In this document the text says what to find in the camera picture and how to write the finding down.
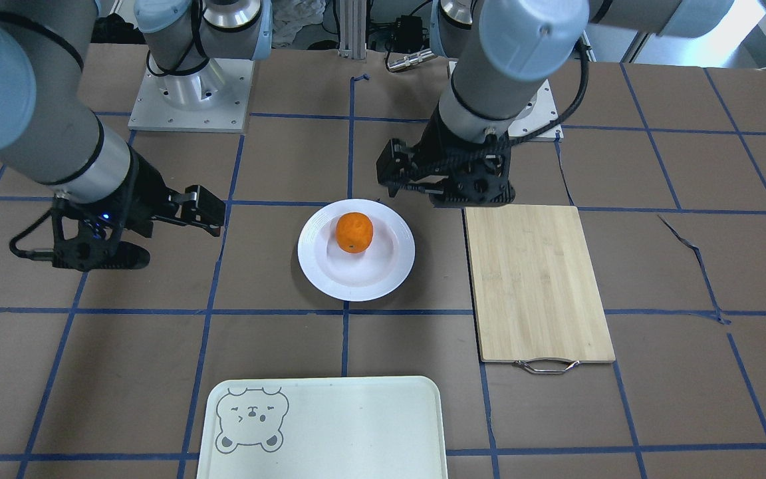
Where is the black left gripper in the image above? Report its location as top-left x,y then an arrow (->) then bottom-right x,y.
375,111 -> 516,206

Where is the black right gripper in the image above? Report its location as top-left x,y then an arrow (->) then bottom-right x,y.
9,146 -> 227,272

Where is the orange fruit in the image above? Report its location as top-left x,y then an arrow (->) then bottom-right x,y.
335,212 -> 374,254

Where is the white round plate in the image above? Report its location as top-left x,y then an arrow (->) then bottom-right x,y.
297,199 -> 416,302

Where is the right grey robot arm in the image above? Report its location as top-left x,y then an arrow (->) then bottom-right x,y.
0,1 -> 273,271

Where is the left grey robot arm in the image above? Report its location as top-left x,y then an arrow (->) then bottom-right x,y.
375,1 -> 732,206

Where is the cream bear tray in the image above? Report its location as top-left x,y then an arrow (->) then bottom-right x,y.
197,376 -> 449,478

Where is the bamboo cutting board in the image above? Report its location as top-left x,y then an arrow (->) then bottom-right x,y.
464,204 -> 615,374

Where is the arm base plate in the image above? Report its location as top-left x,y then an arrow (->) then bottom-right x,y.
448,61 -> 565,142
128,59 -> 255,133

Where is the aluminium frame post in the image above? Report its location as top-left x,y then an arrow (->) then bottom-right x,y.
332,0 -> 368,61

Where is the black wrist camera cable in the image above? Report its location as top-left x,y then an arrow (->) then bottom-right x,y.
423,40 -> 590,194

